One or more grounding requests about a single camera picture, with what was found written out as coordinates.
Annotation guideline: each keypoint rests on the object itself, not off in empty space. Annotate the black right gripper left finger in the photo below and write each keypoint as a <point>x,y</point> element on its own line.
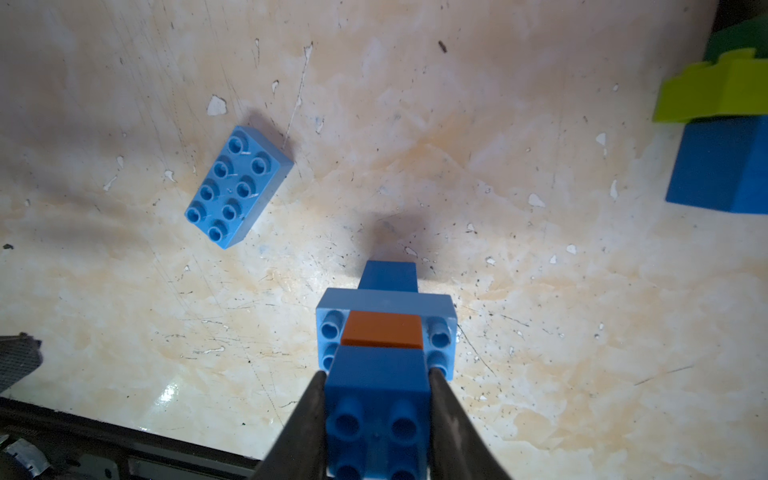
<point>300,451</point>

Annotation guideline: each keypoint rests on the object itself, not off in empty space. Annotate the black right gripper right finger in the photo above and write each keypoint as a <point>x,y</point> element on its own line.
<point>456,449</point>

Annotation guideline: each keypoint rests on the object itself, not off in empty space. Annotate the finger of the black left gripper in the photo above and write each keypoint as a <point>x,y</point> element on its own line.
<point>20,356</point>

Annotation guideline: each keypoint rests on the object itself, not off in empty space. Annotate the blue square lego brick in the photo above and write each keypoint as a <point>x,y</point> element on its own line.
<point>377,403</point>

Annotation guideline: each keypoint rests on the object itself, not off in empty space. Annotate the brown square lego brick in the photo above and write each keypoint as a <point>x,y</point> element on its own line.
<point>383,330</point>

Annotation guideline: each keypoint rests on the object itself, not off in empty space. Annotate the light blue long lego brick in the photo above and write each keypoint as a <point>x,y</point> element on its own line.
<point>240,184</point>

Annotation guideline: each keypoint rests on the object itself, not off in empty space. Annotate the lime green lego brick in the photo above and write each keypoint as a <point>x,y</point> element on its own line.
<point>734,85</point>

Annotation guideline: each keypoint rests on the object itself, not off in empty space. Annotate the dark green lego brick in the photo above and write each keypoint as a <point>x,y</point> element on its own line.
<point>750,33</point>

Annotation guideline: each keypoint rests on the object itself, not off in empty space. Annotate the blue small lego brick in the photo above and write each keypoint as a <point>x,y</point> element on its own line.
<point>389,276</point>

